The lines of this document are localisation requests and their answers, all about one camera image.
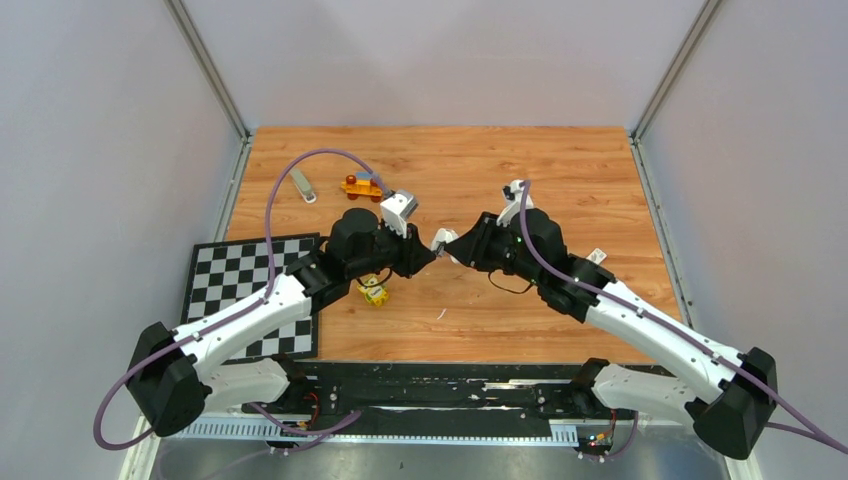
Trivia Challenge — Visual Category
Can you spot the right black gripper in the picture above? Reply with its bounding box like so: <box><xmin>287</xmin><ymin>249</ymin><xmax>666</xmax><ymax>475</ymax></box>
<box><xmin>444</xmin><ymin>213</ymin><xmax>543</xmax><ymax>288</ymax></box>

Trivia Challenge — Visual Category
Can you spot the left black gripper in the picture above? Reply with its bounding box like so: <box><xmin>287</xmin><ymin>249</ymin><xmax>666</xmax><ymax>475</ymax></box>
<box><xmin>348</xmin><ymin>216</ymin><xmax>436</xmax><ymax>280</ymax></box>

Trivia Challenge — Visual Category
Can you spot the small white stapler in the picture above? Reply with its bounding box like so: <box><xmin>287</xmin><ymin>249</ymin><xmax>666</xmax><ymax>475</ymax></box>
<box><xmin>430</xmin><ymin>228</ymin><xmax>459</xmax><ymax>264</ymax></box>

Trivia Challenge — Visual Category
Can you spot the white staple box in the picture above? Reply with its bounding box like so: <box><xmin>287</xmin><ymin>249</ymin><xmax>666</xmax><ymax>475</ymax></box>
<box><xmin>586</xmin><ymin>248</ymin><xmax>608</xmax><ymax>265</ymax></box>

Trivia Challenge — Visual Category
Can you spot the grey white stapler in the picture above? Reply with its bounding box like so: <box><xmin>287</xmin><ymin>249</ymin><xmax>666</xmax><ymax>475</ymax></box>
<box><xmin>290</xmin><ymin>168</ymin><xmax>317</xmax><ymax>204</ymax></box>

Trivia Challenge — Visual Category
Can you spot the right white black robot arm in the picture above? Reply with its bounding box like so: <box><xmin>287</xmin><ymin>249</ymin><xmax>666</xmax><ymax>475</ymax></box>
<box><xmin>431</xmin><ymin>209</ymin><xmax>778</xmax><ymax>460</ymax></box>

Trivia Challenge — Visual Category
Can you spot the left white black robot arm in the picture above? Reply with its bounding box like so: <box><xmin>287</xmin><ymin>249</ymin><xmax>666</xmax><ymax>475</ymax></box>
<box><xmin>123</xmin><ymin>195</ymin><xmax>435</xmax><ymax>437</ymax></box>

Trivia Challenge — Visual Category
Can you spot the yellow owl toy block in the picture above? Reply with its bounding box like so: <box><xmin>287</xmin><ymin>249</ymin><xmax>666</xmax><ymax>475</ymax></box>
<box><xmin>357</xmin><ymin>275</ymin><xmax>389</xmax><ymax>307</ymax></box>

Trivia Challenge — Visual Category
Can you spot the orange toy car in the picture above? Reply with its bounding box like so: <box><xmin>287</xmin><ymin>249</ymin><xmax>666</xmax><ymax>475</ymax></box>
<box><xmin>340</xmin><ymin>172</ymin><xmax>384</xmax><ymax>203</ymax></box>

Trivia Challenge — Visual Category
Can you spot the checkerboard calibration mat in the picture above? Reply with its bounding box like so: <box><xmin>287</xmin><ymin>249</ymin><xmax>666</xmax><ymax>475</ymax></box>
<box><xmin>179</xmin><ymin>238</ymin><xmax>318</xmax><ymax>364</ymax></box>

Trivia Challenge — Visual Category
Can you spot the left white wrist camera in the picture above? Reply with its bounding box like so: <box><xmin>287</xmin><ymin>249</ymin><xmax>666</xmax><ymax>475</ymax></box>
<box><xmin>380</xmin><ymin>189</ymin><xmax>419</xmax><ymax>238</ymax></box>

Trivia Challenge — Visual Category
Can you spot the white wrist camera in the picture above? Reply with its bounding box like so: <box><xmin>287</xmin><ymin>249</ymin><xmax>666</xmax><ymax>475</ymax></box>
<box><xmin>380</xmin><ymin>189</ymin><xmax>419</xmax><ymax>238</ymax></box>
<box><xmin>496</xmin><ymin>179</ymin><xmax>525</xmax><ymax>227</ymax></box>

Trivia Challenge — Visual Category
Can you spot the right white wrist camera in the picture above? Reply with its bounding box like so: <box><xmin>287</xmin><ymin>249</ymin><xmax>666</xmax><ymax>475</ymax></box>
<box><xmin>496</xmin><ymin>179</ymin><xmax>525</xmax><ymax>227</ymax></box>

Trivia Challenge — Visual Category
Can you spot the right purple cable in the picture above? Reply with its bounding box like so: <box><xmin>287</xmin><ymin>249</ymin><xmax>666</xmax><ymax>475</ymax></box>
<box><xmin>518</xmin><ymin>180</ymin><xmax>848</xmax><ymax>458</ymax></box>

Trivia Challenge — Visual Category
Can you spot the purple cable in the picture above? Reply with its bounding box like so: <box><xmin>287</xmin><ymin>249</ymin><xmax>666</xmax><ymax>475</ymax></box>
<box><xmin>518</xmin><ymin>180</ymin><xmax>848</xmax><ymax>458</ymax></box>
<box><xmin>92</xmin><ymin>148</ymin><xmax>392</xmax><ymax>452</ymax></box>

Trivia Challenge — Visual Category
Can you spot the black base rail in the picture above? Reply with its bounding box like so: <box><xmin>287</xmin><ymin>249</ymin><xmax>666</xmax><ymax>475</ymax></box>
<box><xmin>161</xmin><ymin>356</ymin><xmax>651</xmax><ymax>455</ymax></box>

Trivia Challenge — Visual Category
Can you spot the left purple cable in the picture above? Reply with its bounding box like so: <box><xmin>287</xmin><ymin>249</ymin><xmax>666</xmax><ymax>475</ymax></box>
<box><xmin>92</xmin><ymin>148</ymin><xmax>392</xmax><ymax>452</ymax></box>

